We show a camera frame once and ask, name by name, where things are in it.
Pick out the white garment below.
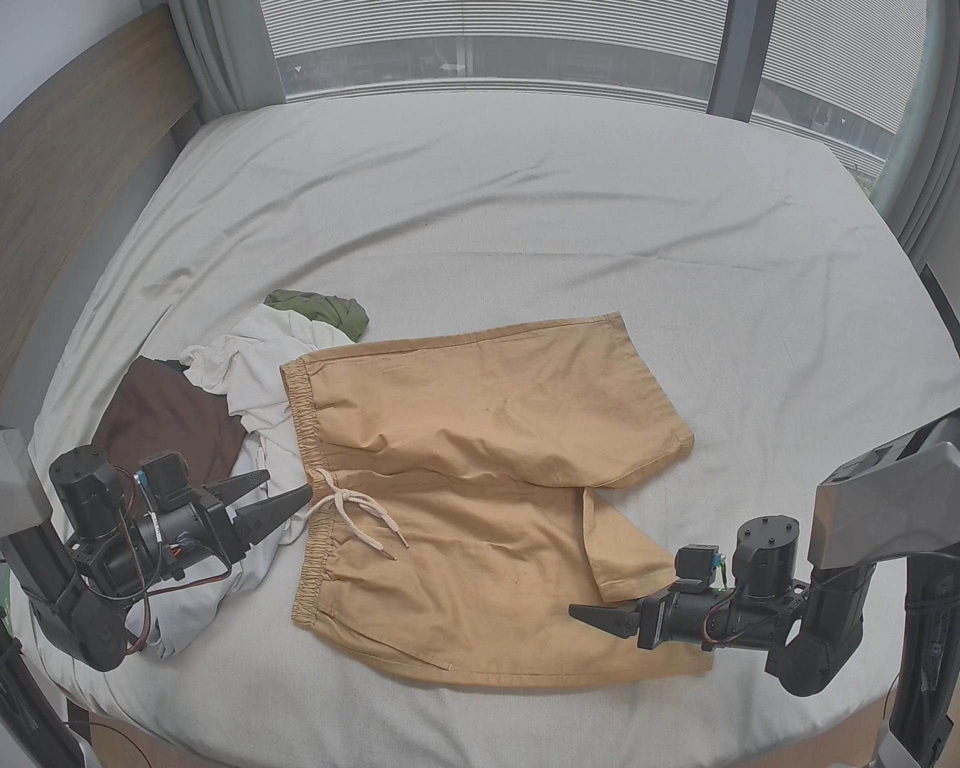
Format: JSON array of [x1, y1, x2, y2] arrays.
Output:
[[180, 303, 357, 594]]

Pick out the window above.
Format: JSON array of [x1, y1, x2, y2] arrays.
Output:
[[255, 0, 935, 185]]

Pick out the green garment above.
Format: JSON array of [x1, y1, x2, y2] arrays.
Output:
[[264, 288, 371, 342]]

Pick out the pale blue garment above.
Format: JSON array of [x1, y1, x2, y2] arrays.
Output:
[[123, 570, 249, 663]]

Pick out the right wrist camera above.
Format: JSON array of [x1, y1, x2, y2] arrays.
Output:
[[673, 546, 725, 597]]

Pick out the brown garment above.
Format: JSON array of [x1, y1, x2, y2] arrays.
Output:
[[96, 357, 249, 485]]

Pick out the grey-green curtain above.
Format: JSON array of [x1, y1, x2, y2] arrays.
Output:
[[873, 0, 960, 264], [166, 0, 290, 125]]

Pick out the bed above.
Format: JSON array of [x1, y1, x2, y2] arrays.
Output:
[[0, 6, 960, 768]]

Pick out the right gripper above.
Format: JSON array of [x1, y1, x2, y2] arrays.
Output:
[[567, 588, 741, 652]]

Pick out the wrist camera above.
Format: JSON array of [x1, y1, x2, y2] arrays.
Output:
[[673, 546, 725, 597], [135, 452, 192, 511]]

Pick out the tan shorts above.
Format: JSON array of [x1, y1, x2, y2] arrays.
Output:
[[279, 311, 717, 690]]

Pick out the black cable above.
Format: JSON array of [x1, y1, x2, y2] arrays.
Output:
[[63, 716, 151, 768]]

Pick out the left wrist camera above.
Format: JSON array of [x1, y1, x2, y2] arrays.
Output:
[[135, 452, 192, 511]]

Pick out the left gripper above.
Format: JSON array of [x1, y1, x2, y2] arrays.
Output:
[[146, 470, 313, 584]]

